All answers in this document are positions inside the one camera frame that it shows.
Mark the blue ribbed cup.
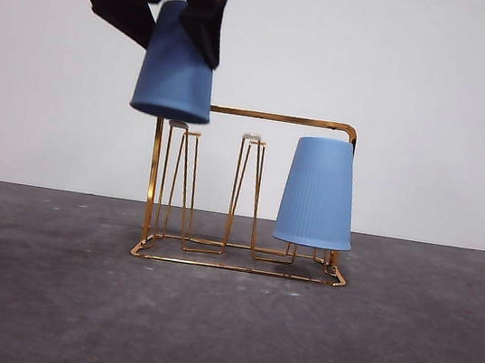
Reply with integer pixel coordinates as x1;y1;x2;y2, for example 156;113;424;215
270;133;367;255
127;0;229;127

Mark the gold wire cup rack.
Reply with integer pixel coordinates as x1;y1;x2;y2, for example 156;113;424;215
129;94;373;291

